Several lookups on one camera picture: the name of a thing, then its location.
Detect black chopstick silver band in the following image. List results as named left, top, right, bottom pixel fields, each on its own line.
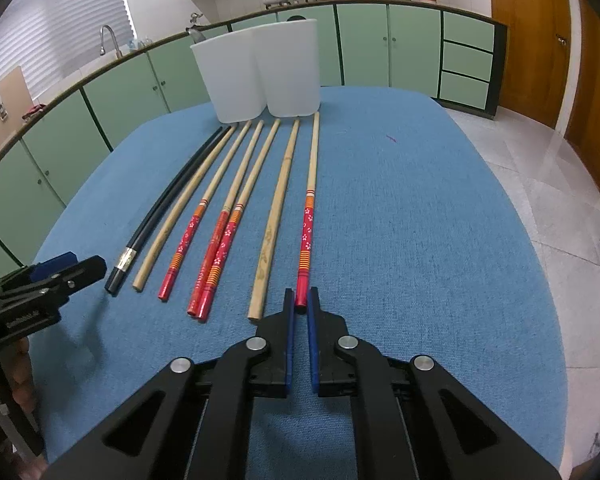
left=104, top=124, right=236, bottom=296

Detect blue table mat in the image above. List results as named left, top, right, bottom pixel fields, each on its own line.
left=29, top=84, right=569, bottom=480

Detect wooden door left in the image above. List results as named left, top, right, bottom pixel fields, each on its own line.
left=491, top=0, right=571, bottom=128

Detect metal kettle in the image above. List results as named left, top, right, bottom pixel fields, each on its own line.
left=185, top=12, right=204, bottom=42

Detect wooden door right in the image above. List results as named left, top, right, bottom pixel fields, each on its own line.
left=566, top=0, right=600, bottom=189

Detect plain bamboo chopstick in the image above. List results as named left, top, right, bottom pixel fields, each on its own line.
left=247, top=118, right=301, bottom=322
left=132, top=119, right=254, bottom=293

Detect white twin utensil holder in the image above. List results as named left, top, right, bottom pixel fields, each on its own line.
left=190, top=18, right=321, bottom=124

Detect chrome sink faucet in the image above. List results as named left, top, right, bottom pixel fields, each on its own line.
left=99, top=24, right=123, bottom=60

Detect red patterned chopstick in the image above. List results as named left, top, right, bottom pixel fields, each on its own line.
left=194, top=119, right=280, bottom=323
left=294, top=112, right=321, bottom=312
left=158, top=120, right=252, bottom=302
left=187, top=120, right=264, bottom=318

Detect window blinds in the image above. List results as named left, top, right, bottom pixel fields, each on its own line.
left=0, top=0, right=134, bottom=96

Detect wooden door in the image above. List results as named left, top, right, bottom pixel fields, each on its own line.
left=491, top=0, right=571, bottom=128
left=566, top=0, right=600, bottom=189

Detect green lower kitchen cabinets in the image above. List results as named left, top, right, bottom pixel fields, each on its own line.
left=0, top=0, right=508, bottom=277

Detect cardboard box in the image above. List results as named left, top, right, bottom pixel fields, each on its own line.
left=0, top=66, right=33, bottom=151

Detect person's left hand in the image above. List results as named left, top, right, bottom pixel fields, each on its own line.
left=4, top=337, right=38, bottom=414

